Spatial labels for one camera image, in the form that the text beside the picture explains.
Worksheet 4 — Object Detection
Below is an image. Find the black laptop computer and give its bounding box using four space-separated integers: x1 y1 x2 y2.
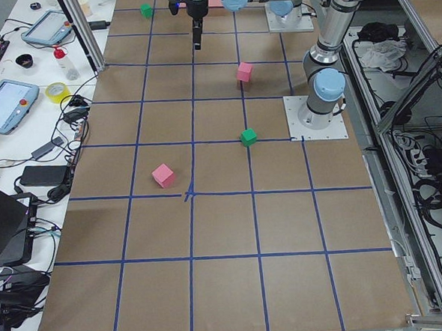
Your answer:
0 191 37 267

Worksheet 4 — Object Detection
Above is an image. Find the pink cube near center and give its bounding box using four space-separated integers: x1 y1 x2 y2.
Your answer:
236 62 253 83

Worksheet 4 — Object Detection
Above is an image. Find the far blue teach pendant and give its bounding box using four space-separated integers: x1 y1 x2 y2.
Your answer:
21 10 72 47

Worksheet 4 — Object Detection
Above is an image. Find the clear bottle red cap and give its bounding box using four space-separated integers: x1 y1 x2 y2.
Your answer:
53 46 79 81

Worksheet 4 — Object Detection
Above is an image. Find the green cube near arm base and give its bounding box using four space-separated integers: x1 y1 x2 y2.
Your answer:
240 127 258 148

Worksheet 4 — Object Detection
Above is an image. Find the crumpled white cloth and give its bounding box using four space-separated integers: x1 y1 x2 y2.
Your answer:
360 40 407 72

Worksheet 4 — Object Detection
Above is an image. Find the near blue teach pendant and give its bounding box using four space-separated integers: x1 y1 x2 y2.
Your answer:
0 79 40 135

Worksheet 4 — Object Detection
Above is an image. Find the pink cube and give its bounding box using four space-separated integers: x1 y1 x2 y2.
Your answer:
151 163 176 189
236 62 253 83

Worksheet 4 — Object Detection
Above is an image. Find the green cube near bin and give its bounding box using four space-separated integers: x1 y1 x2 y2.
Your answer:
140 4 153 19

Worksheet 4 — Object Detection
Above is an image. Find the black power adapter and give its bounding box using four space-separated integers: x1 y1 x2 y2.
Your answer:
20 165 68 187

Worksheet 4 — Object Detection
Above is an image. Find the pink cube far side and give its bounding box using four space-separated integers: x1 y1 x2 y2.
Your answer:
151 163 176 189

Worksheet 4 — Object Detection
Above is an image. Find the blue teach pendant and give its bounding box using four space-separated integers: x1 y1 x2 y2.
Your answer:
0 79 40 135
21 10 72 47

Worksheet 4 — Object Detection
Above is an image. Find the yellow tape roll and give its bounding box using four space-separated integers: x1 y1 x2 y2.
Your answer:
45 82 71 103

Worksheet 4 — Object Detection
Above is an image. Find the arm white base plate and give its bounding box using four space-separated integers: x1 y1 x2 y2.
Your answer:
283 96 348 142
264 0 314 33

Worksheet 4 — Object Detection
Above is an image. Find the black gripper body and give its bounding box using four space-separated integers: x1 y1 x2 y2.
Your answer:
184 0 209 18

